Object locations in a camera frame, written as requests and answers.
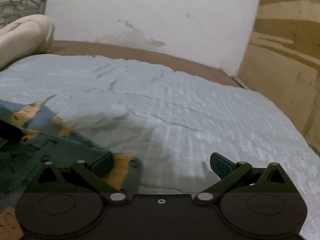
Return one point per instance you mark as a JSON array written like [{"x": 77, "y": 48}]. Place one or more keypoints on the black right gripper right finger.
[{"x": 242, "y": 177}]

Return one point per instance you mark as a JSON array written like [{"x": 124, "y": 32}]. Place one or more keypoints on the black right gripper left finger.
[{"x": 105, "y": 176}]

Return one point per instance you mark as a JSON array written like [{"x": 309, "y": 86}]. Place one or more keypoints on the blue pants with orange trucks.
[{"x": 48, "y": 139}]

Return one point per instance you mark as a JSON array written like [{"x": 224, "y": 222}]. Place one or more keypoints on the light blue quilted mattress pad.
[{"x": 171, "y": 121}]

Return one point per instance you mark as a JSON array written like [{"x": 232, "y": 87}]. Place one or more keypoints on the cream rolled comforter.
[{"x": 26, "y": 36}]

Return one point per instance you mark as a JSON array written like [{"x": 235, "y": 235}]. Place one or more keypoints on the brown wooden bed platform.
[{"x": 75, "y": 48}]

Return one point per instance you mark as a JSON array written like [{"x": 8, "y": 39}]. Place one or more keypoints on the plywood wardrobe panel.
[{"x": 282, "y": 61}]

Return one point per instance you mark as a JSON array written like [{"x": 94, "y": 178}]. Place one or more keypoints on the grey metal scrollwork headboard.
[{"x": 12, "y": 10}]

